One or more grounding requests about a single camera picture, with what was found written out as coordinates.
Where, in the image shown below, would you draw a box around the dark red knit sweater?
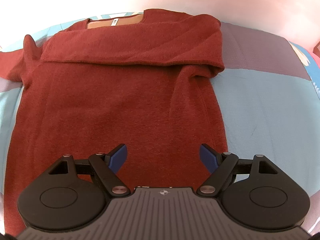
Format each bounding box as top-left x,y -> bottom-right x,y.
1,9 -> 227,235

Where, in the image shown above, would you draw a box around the light blue patchwork bed sheet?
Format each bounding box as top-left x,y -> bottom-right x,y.
0,11 -> 320,235

